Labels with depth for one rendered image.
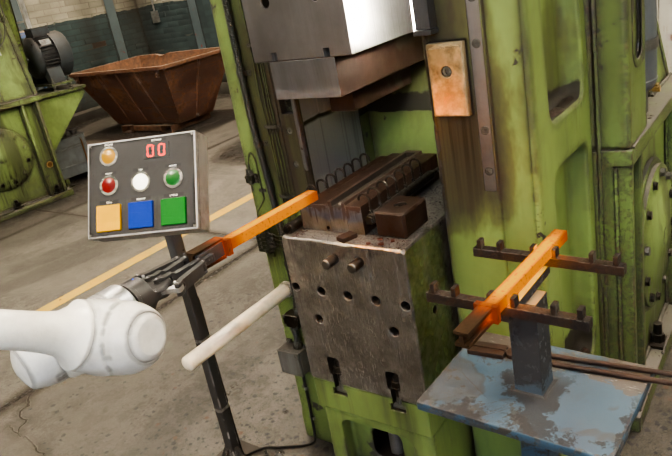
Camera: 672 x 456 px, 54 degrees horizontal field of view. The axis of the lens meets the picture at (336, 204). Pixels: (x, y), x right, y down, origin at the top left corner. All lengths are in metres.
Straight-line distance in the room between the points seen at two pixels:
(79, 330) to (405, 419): 1.07
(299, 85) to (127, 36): 9.73
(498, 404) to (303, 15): 0.95
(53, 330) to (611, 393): 1.04
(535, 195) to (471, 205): 0.17
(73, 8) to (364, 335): 9.47
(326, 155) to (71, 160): 5.21
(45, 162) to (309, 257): 4.97
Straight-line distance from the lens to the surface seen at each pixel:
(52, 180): 6.55
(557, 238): 1.45
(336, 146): 1.99
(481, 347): 1.58
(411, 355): 1.70
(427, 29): 1.53
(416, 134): 2.05
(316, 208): 1.72
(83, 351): 1.00
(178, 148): 1.90
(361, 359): 1.80
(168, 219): 1.87
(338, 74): 1.55
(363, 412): 1.93
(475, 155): 1.59
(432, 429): 1.83
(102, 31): 11.04
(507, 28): 1.50
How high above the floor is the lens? 1.56
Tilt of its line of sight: 20 degrees down
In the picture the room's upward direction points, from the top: 11 degrees counter-clockwise
